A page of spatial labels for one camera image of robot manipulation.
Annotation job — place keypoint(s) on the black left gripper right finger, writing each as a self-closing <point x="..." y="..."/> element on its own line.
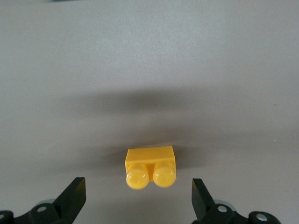
<point x="205" y="207"/>

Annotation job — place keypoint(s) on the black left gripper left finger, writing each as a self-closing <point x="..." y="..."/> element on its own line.
<point x="65" y="205"/>

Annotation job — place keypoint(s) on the yellow two-stud block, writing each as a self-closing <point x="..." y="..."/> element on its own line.
<point x="149" y="158"/>

